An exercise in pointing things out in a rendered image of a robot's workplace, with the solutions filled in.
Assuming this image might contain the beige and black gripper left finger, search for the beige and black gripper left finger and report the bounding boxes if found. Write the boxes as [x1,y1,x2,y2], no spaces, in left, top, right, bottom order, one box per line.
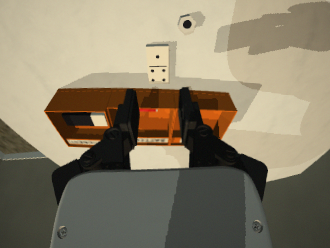
[52,89,140,206]

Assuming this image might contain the beige domino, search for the beige domino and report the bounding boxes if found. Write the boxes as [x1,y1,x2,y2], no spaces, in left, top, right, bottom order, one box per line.
[146,44,169,84]

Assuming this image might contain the orange open bin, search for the orange open bin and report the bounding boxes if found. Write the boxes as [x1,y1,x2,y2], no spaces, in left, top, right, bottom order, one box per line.
[44,88,237,148]

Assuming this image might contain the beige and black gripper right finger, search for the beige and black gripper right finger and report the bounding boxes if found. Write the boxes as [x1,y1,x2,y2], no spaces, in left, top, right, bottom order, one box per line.
[178,87,268,202]

